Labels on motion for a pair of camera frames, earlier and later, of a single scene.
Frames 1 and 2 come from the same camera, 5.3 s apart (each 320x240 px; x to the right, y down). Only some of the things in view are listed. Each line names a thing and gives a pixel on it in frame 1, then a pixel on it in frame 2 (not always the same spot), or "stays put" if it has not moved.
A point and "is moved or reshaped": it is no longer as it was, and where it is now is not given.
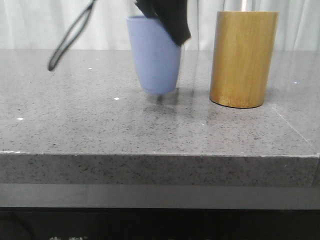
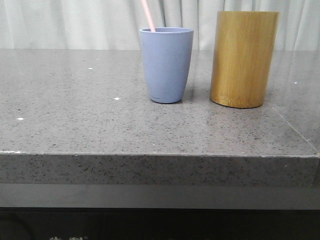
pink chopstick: x=244 y=6 → x=147 y=13
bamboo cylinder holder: x=243 y=50 stays put
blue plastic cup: x=157 y=55 is moved or reshaped
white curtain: x=42 y=24 stays put
